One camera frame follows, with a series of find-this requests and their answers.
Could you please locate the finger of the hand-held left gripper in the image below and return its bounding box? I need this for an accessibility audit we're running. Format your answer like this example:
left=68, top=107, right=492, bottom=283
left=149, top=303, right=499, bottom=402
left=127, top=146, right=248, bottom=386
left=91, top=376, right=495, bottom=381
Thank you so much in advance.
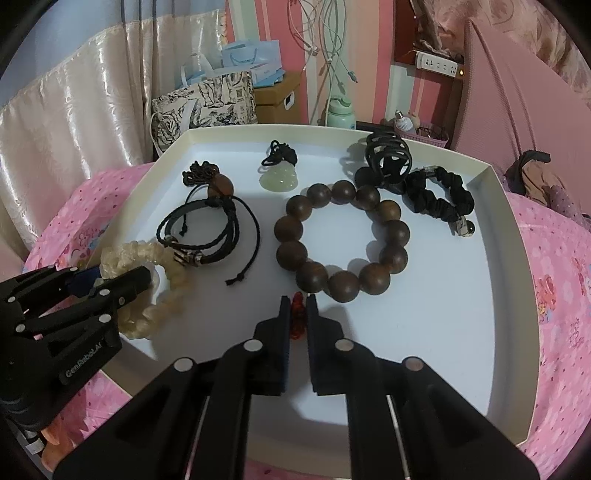
left=0, top=265, right=102, bottom=309
left=18, top=267, right=154, bottom=341

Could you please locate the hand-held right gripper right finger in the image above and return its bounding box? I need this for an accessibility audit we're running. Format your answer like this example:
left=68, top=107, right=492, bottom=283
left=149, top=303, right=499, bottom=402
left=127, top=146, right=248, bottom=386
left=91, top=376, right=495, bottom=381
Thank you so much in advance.
left=305, top=294, right=540, bottom=480

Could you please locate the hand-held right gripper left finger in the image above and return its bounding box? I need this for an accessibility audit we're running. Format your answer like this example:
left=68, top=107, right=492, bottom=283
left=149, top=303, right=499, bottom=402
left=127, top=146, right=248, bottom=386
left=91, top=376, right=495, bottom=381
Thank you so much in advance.
left=53, top=295, right=293, bottom=480

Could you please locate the small red pendant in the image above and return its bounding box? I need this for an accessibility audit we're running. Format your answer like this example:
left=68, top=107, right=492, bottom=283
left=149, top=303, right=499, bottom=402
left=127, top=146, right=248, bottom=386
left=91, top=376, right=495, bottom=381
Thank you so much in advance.
left=288, top=292, right=308, bottom=341

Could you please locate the cream beaded bracelet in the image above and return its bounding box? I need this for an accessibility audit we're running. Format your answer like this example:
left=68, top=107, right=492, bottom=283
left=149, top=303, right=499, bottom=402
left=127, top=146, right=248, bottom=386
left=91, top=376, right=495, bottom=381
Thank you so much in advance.
left=100, top=240, right=188, bottom=341

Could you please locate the black braided leather bracelet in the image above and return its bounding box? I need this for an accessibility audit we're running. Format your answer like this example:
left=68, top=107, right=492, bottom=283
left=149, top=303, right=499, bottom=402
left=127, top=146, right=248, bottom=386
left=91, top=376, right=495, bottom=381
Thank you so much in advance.
left=156, top=182, right=262, bottom=286

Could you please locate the dark wooden bead bracelet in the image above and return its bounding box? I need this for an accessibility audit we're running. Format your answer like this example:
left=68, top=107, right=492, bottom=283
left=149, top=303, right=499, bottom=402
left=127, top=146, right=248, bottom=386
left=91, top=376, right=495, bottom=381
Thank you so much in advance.
left=273, top=180, right=411, bottom=304

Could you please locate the white shallow tray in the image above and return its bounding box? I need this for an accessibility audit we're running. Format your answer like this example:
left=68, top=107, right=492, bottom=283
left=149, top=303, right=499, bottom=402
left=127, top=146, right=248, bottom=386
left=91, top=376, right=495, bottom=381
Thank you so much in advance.
left=95, top=124, right=541, bottom=446

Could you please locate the jade pendant with black cord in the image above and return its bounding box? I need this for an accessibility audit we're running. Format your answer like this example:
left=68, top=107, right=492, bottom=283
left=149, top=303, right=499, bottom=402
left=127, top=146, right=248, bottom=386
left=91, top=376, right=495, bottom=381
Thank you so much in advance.
left=259, top=140, right=300, bottom=192

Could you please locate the black scrunchie with brooch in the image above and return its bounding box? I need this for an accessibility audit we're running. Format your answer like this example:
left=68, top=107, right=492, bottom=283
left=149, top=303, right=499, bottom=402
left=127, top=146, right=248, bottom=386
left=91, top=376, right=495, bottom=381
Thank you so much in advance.
left=401, top=165, right=476, bottom=238

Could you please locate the person's left hand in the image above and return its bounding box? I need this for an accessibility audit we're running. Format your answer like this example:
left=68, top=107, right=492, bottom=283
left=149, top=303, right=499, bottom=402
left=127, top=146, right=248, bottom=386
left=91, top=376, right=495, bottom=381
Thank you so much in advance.
left=41, top=406, right=71, bottom=447

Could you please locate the black hair claw clip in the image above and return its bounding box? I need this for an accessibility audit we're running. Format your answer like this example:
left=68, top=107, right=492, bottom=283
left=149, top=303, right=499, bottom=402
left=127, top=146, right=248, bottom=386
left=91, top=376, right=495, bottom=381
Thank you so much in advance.
left=353, top=131, right=413, bottom=191

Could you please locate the cream satin curtain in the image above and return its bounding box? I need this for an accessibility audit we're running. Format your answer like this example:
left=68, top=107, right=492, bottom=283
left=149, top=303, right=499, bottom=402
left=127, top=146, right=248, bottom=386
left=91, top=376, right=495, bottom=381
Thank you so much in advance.
left=0, top=14, right=227, bottom=259

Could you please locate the black and white printed bag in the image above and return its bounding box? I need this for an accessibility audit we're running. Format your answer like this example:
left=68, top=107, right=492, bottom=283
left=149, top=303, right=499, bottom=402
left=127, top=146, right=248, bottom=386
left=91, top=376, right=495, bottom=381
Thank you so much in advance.
left=150, top=69, right=258, bottom=160

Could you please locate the green water bottle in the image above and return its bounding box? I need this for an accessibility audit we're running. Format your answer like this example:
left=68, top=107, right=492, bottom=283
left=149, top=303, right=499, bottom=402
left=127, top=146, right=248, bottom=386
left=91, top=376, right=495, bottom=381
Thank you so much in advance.
left=327, top=96, right=357, bottom=130

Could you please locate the pink plastic basket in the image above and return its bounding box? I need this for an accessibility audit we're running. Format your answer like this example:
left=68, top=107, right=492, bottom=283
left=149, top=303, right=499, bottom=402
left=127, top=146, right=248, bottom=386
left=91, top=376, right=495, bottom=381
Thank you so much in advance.
left=406, top=122, right=450, bottom=148

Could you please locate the cardboard box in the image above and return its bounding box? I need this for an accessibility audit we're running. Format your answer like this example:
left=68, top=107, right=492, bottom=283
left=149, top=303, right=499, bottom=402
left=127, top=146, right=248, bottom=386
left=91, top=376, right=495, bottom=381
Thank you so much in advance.
left=254, top=71, right=302, bottom=124

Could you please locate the purple dotted cloth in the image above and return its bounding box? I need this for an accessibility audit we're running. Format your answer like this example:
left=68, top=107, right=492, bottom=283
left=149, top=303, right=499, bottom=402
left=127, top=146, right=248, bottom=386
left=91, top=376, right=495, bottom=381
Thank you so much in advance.
left=542, top=182, right=587, bottom=222

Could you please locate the white power strip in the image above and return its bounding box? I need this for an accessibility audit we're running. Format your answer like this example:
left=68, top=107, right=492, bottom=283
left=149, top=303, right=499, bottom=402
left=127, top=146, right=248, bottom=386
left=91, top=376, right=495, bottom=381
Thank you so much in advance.
left=414, top=50, right=465, bottom=77

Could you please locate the red wooden shelf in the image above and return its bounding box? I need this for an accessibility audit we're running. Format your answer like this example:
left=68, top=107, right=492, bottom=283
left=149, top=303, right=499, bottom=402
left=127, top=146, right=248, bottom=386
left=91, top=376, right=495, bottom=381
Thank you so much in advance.
left=394, top=0, right=465, bottom=78

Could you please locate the pink floral curtain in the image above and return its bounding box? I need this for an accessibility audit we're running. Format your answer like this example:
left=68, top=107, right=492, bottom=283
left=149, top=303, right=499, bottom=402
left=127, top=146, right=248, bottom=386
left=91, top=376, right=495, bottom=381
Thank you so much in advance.
left=411, top=0, right=591, bottom=121

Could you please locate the brown pendant with black cord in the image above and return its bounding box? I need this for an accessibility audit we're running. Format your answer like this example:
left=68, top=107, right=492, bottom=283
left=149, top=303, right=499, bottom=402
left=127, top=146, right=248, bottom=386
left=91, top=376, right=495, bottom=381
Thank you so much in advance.
left=182, top=161, right=236, bottom=200

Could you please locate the brown bag with black handle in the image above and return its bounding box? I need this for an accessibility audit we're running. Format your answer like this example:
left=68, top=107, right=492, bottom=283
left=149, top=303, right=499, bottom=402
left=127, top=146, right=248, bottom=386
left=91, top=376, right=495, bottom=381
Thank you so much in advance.
left=505, top=150, right=555, bottom=197

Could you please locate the hanging white charging cable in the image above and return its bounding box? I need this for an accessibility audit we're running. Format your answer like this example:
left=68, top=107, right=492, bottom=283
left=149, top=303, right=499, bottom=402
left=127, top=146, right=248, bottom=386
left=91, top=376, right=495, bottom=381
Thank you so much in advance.
left=286, top=0, right=320, bottom=70
left=318, top=0, right=359, bottom=88

